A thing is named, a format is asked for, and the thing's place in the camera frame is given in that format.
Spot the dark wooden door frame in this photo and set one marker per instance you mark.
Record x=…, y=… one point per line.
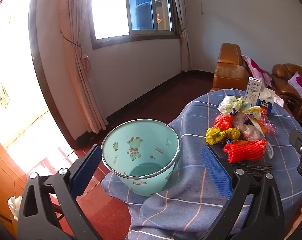
x=40, y=55

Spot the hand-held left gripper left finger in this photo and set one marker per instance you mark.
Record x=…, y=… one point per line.
x=87, y=170

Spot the blue plaid tablecloth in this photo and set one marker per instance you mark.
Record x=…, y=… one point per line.
x=191, y=205

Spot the pink clear plastic wrapper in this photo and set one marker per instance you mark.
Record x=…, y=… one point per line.
x=271, y=127

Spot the black foam net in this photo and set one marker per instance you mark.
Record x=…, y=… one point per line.
x=253, y=166

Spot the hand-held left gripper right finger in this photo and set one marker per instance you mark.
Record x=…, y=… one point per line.
x=217, y=172

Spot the teal cartoon print bin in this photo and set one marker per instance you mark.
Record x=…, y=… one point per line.
x=141, y=145

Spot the orange leather armchair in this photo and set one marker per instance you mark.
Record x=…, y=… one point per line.
x=228, y=67

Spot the clear red print plastic bag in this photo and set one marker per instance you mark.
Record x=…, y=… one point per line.
x=251, y=131

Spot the yellow plastic bag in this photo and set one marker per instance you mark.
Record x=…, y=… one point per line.
x=216, y=133

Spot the tall white milk carton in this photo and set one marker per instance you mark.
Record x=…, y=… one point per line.
x=253, y=90

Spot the window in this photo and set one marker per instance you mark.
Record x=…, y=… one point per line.
x=141, y=10

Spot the pink floral pillow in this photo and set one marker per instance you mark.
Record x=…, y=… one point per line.
x=256, y=67
x=300, y=82

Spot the red orange plastic bag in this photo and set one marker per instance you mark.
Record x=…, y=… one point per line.
x=223, y=121

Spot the yellow crumpled wrapper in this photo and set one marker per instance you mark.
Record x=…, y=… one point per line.
x=252, y=110

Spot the brown leather sofa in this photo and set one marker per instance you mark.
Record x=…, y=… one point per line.
x=283, y=80

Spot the white crumpled tissue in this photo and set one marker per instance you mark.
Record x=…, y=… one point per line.
x=14, y=205

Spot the white green plastic bag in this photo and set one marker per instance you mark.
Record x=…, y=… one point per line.
x=231, y=103

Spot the blue white gable carton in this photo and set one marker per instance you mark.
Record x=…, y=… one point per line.
x=266, y=102

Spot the wooden cabinet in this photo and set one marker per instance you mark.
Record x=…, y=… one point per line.
x=3, y=167

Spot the red foam net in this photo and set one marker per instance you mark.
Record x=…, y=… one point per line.
x=243, y=151

